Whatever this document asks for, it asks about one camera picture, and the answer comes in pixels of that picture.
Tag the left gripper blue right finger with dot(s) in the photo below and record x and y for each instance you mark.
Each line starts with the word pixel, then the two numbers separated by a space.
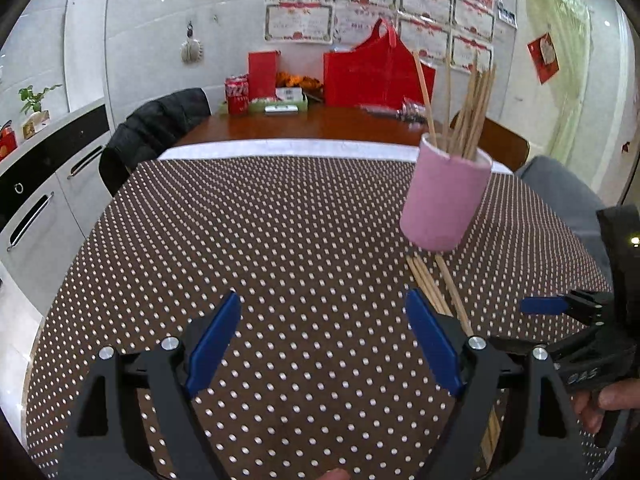
pixel 441 356

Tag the red tall box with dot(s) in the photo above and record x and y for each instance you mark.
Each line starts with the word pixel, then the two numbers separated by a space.
pixel 262 74

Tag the brown polka dot tablecloth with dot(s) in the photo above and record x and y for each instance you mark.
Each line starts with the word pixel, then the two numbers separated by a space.
pixel 323 372

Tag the small potted green plant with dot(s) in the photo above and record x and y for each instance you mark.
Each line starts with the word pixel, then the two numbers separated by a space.
pixel 36 116

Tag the green door curtain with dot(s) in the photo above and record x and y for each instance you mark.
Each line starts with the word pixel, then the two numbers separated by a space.
pixel 567 25

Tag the wooden chopstick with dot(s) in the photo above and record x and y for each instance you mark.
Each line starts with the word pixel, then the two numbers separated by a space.
pixel 426 99
pixel 474 138
pixel 490 439
pixel 427 285
pixel 455 146
pixel 446 124
pixel 472 113

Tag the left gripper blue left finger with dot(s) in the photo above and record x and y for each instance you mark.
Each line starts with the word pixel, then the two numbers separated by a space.
pixel 206 340

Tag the clear plastic package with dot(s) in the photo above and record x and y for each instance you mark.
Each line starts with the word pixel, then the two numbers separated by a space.
pixel 409 111

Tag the red gift bag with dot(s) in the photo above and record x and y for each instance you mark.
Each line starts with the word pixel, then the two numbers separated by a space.
pixel 381 71

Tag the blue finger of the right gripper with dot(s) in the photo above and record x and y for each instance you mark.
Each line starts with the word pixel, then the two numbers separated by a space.
pixel 543 305

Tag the pink cylindrical utensil holder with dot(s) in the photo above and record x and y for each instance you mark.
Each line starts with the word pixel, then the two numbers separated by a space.
pixel 444 194

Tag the person's left hand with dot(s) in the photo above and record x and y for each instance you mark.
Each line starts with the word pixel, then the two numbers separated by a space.
pixel 335 474

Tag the certificate on wall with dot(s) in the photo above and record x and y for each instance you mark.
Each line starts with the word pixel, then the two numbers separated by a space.
pixel 466 52
pixel 300 22

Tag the red wall decoration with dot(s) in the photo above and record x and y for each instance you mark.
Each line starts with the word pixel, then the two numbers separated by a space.
pixel 544 57

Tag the wooden chopstick in bundle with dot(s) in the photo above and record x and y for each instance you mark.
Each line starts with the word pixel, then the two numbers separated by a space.
pixel 455 146
pixel 427 285
pixel 472 113
pixel 474 138

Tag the hanging white wall ornament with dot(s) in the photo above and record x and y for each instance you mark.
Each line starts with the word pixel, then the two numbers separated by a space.
pixel 191 50

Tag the person's right hand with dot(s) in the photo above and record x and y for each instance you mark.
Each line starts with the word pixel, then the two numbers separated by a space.
pixel 624 395

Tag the green tissue box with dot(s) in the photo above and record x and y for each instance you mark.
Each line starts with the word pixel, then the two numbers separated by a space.
pixel 286 101

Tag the white black kitchen cabinet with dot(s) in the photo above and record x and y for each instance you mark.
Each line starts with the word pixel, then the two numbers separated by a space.
pixel 51 198

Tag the red drink can pack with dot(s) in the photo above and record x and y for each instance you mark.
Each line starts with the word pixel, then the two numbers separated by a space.
pixel 237 98

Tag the black jacket on chair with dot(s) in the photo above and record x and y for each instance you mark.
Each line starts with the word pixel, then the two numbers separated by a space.
pixel 152 128

